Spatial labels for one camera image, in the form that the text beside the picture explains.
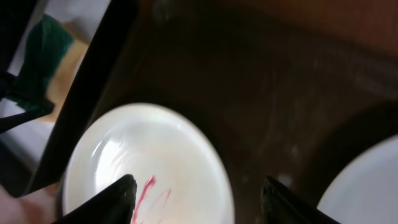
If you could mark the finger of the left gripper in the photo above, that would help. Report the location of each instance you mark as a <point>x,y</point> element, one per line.
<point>34,106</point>

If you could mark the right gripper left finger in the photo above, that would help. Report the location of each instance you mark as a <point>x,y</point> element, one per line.
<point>114,204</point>

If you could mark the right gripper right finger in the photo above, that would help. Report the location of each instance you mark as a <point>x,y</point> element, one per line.
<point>280,205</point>

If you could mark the green and yellow sponge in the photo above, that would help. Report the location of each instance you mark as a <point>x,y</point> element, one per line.
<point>53,53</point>

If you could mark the cream plate with red stain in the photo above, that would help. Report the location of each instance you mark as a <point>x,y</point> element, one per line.
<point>180,177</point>

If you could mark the pale green plate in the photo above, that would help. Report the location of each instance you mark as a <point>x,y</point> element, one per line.
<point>365,191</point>

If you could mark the white cloth tray liner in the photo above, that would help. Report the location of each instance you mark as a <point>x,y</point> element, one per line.
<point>28,141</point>

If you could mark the small dark green tray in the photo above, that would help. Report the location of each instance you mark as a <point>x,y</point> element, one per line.
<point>85,92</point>

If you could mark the dark brown serving tray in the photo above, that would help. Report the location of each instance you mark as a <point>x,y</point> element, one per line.
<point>273,99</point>

